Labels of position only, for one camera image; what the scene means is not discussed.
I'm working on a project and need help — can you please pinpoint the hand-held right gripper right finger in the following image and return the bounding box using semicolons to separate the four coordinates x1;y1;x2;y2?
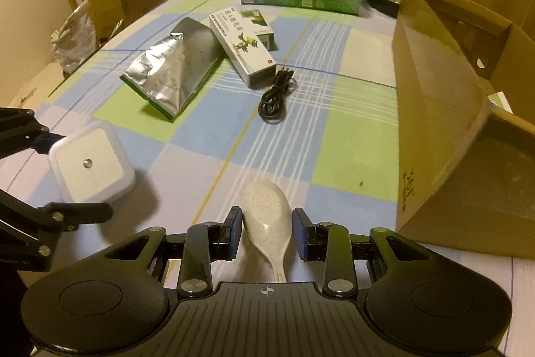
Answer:
292;207;431;298

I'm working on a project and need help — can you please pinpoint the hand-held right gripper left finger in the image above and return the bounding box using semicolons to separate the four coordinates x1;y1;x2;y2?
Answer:
106;205;244;298

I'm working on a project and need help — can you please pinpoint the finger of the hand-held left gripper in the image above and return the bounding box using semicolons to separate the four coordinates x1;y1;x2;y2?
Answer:
0;108;67;158
0;190;114;272

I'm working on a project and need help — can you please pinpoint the cream speckled spoon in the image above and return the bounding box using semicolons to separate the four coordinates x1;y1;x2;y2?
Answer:
240;180;292;283

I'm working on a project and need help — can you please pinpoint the white square box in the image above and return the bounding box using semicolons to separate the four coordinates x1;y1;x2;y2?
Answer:
49;120;135;204

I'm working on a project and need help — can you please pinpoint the large cardboard box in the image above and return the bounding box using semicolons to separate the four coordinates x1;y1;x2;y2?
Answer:
392;0;535;259

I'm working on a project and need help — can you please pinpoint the long white bird-print box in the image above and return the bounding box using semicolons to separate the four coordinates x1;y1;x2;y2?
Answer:
208;6;277;87

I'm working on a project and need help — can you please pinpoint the small green medicine box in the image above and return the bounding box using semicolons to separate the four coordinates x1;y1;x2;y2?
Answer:
240;8;277;50

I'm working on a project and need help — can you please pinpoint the crumpled silver foil bag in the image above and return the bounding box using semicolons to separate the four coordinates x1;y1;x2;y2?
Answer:
51;0;99;74

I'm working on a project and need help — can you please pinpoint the checked tablecloth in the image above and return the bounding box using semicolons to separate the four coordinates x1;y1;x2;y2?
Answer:
0;0;519;299

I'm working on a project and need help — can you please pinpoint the silver foil pouch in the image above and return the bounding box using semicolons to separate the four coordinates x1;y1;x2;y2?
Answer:
119;17;224;121

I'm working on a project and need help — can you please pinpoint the black cable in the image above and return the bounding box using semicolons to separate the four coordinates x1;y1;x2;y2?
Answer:
258;66;297;122

